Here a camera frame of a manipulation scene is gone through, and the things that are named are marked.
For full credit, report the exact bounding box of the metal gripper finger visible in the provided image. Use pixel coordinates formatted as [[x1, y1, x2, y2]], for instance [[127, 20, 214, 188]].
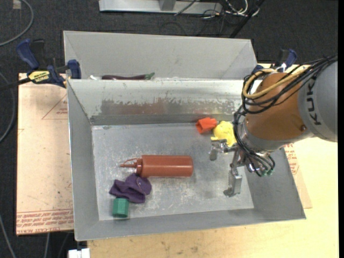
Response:
[[223, 168, 243, 198], [209, 139, 230, 161]]

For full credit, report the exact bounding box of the grey metal bin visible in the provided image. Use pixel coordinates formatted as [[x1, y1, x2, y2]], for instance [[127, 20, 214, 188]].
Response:
[[63, 30, 307, 242]]

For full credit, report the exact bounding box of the yellow toy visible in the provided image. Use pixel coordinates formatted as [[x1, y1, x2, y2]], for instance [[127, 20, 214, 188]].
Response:
[[210, 120, 238, 148]]

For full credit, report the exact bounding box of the red-brown squeeze bottle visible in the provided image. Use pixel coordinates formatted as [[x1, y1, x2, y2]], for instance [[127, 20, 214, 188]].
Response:
[[119, 154, 194, 178]]

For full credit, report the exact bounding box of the green hexagonal cup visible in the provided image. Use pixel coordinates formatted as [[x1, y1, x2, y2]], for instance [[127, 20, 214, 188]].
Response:
[[111, 197, 131, 219]]

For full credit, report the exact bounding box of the purple cloth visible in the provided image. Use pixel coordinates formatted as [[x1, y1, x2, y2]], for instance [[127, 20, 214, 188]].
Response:
[[109, 173, 153, 204]]

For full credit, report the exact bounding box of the orange toy block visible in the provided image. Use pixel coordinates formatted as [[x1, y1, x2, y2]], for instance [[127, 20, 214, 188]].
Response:
[[195, 117, 218, 135]]

